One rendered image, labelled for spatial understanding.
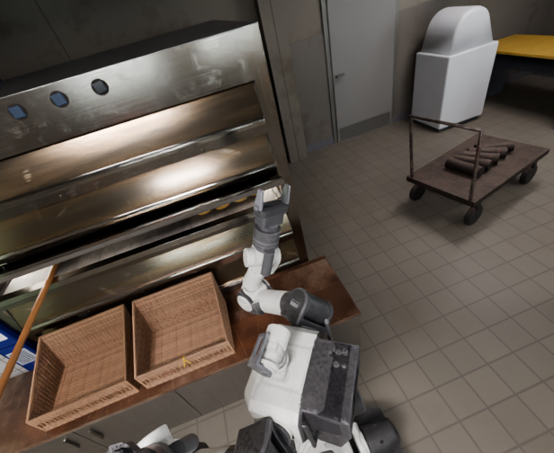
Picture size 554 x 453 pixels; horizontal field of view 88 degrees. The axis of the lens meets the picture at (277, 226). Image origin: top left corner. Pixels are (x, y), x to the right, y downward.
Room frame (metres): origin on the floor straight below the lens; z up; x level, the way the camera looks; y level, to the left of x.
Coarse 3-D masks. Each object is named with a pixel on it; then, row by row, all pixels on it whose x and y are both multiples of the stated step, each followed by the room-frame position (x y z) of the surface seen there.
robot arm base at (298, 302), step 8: (288, 296) 0.61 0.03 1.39; (296, 296) 0.59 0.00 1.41; (304, 296) 0.57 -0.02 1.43; (288, 304) 0.58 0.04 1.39; (296, 304) 0.56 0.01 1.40; (304, 304) 0.54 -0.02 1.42; (288, 312) 0.56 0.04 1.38; (296, 312) 0.54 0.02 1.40; (304, 312) 0.52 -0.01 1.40; (288, 320) 0.54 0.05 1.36; (296, 320) 0.51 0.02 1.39; (304, 320) 0.51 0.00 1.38; (320, 328) 0.51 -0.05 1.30
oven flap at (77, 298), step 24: (216, 240) 1.45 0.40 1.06; (240, 240) 1.44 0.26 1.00; (144, 264) 1.40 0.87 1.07; (168, 264) 1.39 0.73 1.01; (192, 264) 1.39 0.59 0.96; (72, 288) 1.35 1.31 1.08; (96, 288) 1.35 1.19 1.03; (120, 288) 1.34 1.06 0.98; (144, 288) 1.32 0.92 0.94; (24, 312) 1.30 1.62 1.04; (48, 312) 1.30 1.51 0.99; (72, 312) 1.28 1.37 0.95
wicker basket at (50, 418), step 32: (96, 320) 1.28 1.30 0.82; (128, 320) 1.25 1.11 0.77; (64, 352) 1.21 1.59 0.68; (96, 352) 1.21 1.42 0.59; (128, 352) 1.03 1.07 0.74; (32, 384) 0.98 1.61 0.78; (64, 384) 1.04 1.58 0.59; (128, 384) 0.86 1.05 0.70; (32, 416) 0.83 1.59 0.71; (64, 416) 0.81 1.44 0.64
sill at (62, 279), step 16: (208, 224) 1.47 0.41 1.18; (224, 224) 1.44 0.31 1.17; (160, 240) 1.44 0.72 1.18; (176, 240) 1.41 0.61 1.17; (112, 256) 1.42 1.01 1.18; (128, 256) 1.37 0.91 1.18; (80, 272) 1.35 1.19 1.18; (96, 272) 1.35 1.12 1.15; (32, 288) 1.33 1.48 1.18; (0, 304) 1.29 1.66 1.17
